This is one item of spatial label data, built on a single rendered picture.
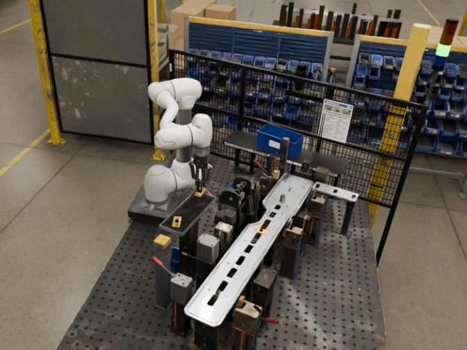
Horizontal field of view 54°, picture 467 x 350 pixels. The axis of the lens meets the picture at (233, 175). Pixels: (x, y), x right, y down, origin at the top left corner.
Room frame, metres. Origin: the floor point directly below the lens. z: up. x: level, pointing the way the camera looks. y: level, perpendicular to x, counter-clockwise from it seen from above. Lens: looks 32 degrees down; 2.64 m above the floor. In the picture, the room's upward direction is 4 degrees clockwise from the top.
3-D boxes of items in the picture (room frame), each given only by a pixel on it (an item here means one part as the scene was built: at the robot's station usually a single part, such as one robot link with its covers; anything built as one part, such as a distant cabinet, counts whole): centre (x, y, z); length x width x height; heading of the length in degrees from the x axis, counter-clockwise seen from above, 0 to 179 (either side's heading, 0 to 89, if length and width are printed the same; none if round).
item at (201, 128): (2.02, 0.19, 1.60); 0.13 x 0.11 x 0.16; 123
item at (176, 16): (7.23, 0.58, 0.52); 1.20 x 0.80 x 1.05; 169
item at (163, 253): (1.69, 0.32, 0.92); 0.08 x 0.08 x 0.44; 66
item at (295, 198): (1.98, -0.18, 1.00); 1.38 x 0.22 x 0.02; 156
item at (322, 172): (2.63, -0.59, 0.88); 0.08 x 0.08 x 0.36; 66
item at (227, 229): (1.92, 0.03, 0.89); 0.13 x 0.11 x 0.38; 66
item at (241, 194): (2.18, -0.03, 0.94); 0.18 x 0.13 x 0.49; 156
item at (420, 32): (2.82, -1.06, 1.00); 0.18 x 0.18 x 2.00; 66
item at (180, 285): (1.53, 0.21, 0.88); 0.11 x 0.10 x 0.36; 66
